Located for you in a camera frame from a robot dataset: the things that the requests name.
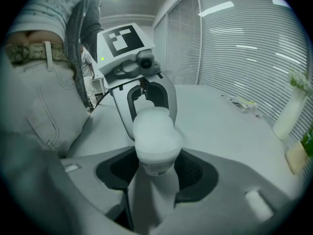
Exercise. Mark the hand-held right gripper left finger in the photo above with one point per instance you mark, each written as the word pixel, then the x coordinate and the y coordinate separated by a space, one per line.
pixel 97 180

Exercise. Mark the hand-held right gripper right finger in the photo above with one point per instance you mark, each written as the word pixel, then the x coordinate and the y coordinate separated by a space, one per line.
pixel 225 192

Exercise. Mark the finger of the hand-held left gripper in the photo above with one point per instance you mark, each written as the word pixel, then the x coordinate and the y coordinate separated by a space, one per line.
pixel 170 94
pixel 121 101

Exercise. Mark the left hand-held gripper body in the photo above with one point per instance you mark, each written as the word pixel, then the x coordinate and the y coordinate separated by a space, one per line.
pixel 117 55

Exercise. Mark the person's left forearm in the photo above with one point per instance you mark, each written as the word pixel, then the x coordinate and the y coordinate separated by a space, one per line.
pixel 91 21

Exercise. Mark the green yellow magazine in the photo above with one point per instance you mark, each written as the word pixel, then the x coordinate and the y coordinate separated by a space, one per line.
pixel 240 104

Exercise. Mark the person's body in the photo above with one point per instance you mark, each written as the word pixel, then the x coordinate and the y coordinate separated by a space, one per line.
pixel 49 94

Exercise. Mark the snake print belt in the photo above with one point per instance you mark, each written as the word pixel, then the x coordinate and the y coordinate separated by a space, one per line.
pixel 36 51

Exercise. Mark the small potted flower plant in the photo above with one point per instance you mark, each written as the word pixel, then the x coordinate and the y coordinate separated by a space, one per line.
pixel 297 155

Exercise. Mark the white vase with white flowers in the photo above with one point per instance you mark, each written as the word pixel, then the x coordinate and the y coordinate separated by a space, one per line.
pixel 288 116

